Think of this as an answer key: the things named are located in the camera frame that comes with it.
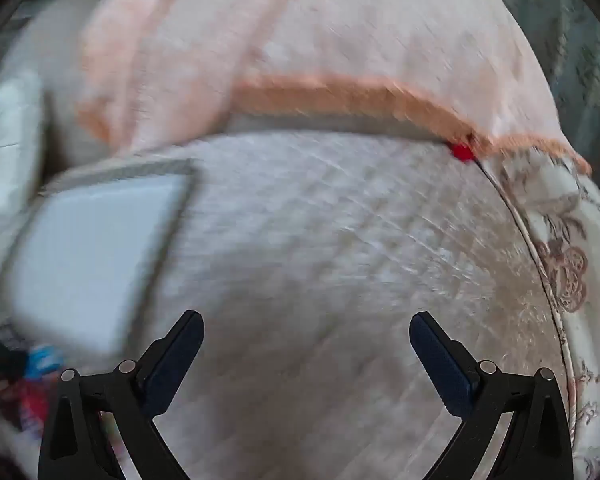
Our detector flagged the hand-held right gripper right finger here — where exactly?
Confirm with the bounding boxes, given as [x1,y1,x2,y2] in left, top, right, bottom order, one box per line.
[409,311,576,480]

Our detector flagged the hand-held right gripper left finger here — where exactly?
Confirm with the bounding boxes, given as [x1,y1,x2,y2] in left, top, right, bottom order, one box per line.
[37,310,205,480]

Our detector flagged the striped cardboard box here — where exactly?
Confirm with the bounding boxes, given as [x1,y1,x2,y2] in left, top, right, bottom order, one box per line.
[7,157,198,358]

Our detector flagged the beige quilted bedspread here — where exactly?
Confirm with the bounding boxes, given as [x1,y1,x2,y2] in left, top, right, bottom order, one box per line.
[0,130,576,480]

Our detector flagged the floral bed sheet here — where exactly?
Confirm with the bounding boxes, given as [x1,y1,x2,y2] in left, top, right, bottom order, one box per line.
[480,152,600,480]

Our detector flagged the white satin cushion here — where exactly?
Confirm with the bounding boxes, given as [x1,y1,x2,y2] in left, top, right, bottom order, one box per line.
[0,70,46,216]

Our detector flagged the pink blanket with orange fringe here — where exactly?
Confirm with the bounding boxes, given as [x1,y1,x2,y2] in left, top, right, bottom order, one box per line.
[75,0,593,176]

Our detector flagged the grey patterned curtain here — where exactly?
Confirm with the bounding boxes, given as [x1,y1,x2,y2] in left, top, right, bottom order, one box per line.
[490,0,600,126]

